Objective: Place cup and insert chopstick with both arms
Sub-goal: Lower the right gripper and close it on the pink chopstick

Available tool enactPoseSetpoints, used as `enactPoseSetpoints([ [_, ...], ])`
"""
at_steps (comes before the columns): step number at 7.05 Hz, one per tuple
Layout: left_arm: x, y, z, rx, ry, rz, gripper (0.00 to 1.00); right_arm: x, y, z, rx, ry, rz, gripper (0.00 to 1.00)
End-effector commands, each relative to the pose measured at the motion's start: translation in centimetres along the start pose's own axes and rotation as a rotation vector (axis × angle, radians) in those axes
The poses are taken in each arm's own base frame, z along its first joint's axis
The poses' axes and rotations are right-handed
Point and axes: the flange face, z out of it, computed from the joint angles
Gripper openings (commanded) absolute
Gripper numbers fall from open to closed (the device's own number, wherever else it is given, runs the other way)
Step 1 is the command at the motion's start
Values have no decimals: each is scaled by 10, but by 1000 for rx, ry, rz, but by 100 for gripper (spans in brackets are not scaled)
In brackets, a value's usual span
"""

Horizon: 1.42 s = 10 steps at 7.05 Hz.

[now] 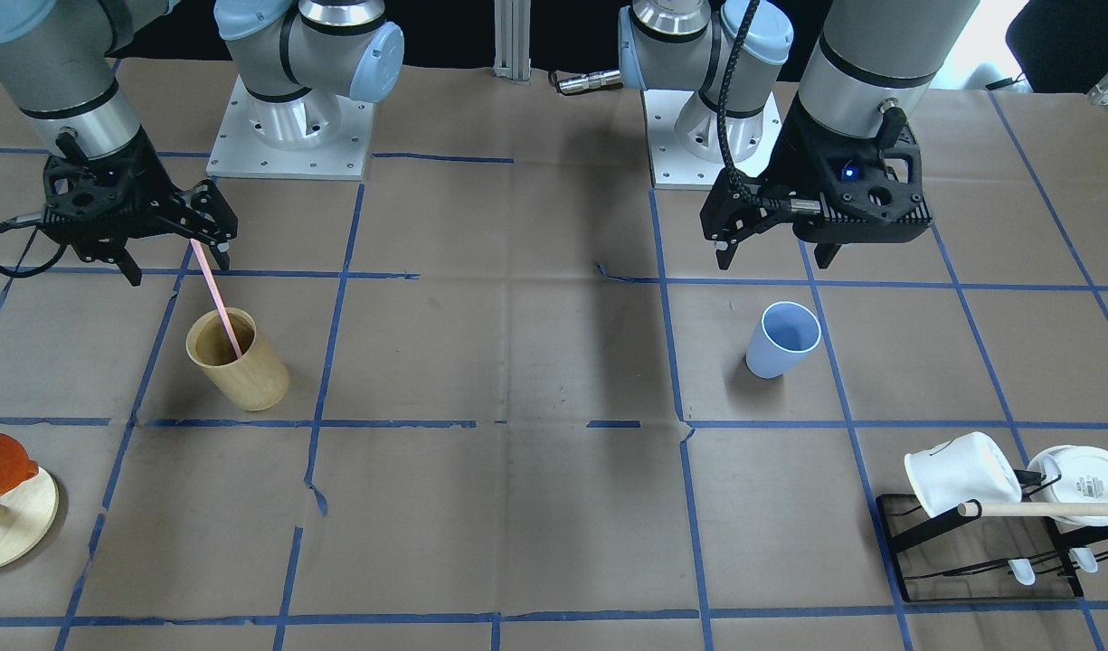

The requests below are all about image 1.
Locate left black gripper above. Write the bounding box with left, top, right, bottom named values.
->
left=701, top=99, right=933, bottom=270

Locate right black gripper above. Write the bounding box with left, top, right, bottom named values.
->
left=42, top=130, right=238, bottom=286

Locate pink chopstick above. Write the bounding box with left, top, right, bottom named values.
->
left=188, top=239, right=243, bottom=359

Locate blue plastic cup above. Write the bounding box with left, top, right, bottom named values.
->
left=743, top=301, right=821, bottom=379

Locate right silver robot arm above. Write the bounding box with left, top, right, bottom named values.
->
left=0, top=1, right=406, bottom=286

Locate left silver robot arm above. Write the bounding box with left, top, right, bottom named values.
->
left=617, top=1, right=977, bottom=270

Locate bamboo cup holder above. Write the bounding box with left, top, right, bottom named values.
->
left=185, top=307, right=290, bottom=411

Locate silver flashlight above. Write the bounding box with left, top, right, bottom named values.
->
left=548, top=70, right=623, bottom=96

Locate white mug near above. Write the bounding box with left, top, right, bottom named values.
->
left=904, top=431, right=1022, bottom=516

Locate white mug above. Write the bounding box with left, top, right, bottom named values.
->
left=1028, top=445, right=1108, bottom=504
left=904, top=431, right=1022, bottom=516

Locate white mug far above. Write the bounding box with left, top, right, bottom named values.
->
left=1028, top=445, right=1108, bottom=504

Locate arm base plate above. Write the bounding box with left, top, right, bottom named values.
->
left=206, top=78, right=375, bottom=180
left=643, top=90, right=781, bottom=190

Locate wooden rack handle rod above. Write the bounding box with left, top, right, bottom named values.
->
left=956, top=500, right=1108, bottom=516

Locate aluminium frame post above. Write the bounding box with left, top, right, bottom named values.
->
left=492, top=0, right=532, bottom=85

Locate black wire cup rack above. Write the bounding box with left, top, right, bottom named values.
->
left=876, top=494, right=1108, bottom=603

